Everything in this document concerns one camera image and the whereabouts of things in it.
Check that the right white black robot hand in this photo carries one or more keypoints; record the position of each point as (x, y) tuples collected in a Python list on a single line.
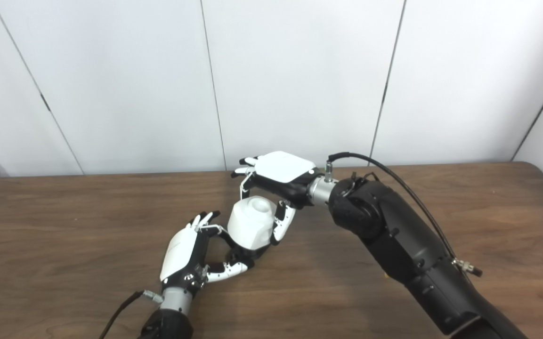
[(283, 172)]

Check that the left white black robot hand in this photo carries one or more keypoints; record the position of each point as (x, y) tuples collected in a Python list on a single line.
[(182, 254)]

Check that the round white piece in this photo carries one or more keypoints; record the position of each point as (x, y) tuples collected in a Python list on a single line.
[(251, 221)]

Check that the black flanged holder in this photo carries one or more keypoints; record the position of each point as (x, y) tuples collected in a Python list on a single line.
[(247, 256)]

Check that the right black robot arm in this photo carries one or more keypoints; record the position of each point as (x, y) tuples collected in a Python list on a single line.
[(408, 245)]

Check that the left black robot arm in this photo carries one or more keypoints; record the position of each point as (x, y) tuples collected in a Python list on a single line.
[(170, 320)]

